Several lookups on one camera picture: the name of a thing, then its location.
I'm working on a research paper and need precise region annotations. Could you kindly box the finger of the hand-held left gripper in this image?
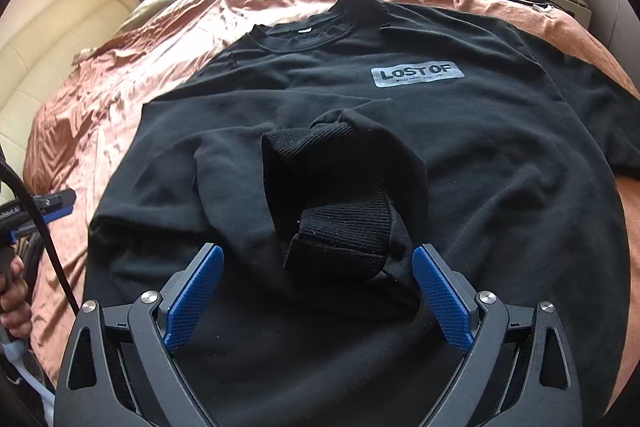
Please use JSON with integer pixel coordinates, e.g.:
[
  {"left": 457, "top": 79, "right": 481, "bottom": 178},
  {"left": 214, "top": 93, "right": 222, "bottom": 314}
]
[{"left": 31, "top": 188, "right": 77, "bottom": 224}]

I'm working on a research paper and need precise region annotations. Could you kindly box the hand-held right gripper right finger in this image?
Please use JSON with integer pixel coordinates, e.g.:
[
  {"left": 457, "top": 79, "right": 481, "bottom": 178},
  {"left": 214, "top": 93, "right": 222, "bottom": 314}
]
[{"left": 411, "top": 243, "right": 583, "bottom": 427}]

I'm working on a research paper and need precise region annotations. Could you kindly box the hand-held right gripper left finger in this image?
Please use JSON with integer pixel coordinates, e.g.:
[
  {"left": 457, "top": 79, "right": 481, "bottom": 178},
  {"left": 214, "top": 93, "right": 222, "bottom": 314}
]
[{"left": 54, "top": 243, "right": 226, "bottom": 427}]

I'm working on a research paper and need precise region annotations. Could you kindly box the black sweatshirt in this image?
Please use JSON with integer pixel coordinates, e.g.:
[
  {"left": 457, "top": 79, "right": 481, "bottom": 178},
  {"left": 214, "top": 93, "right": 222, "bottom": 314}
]
[{"left": 82, "top": 0, "right": 640, "bottom": 427}]

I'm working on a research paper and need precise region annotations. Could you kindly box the person's left hand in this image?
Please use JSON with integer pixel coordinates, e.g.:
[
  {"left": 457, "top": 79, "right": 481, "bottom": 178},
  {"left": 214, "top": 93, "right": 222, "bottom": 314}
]
[{"left": 0, "top": 254, "right": 33, "bottom": 340}]

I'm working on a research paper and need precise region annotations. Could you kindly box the cream padded headboard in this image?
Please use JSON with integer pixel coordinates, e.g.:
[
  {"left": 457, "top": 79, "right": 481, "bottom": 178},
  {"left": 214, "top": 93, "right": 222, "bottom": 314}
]
[{"left": 0, "top": 0, "right": 147, "bottom": 148}]

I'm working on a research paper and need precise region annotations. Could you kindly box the beige box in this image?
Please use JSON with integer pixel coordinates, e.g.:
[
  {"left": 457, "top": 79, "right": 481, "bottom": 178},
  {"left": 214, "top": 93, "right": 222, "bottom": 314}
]
[{"left": 544, "top": 0, "right": 592, "bottom": 26}]

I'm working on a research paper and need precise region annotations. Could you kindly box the thick black cable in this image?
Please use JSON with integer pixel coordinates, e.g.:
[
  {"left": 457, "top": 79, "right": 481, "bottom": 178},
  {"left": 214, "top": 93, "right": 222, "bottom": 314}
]
[{"left": 0, "top": 159, "right": 82, "bottom": 314}]

